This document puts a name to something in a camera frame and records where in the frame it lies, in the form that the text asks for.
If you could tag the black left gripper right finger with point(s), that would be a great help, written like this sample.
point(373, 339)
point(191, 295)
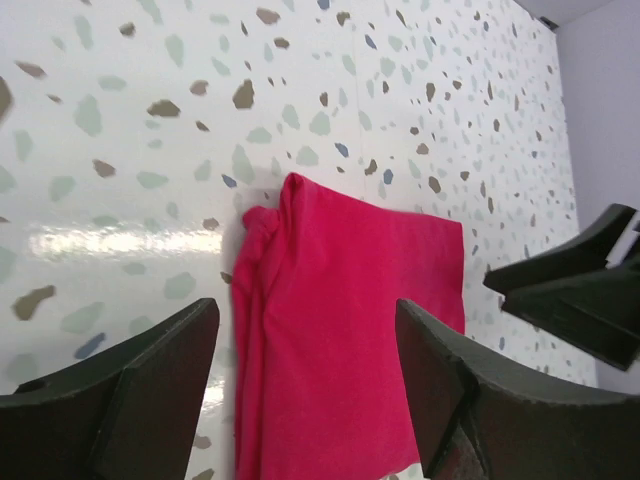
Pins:
point(477, 414)

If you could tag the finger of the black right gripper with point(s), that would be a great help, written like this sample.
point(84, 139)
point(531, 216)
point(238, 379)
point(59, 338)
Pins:
point(596, 312)
point(586, 252)

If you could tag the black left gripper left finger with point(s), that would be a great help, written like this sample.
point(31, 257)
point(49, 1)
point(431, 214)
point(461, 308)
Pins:
point(129, 412)

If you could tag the pink t shirt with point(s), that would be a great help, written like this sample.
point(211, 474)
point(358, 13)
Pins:
point(320, 393)

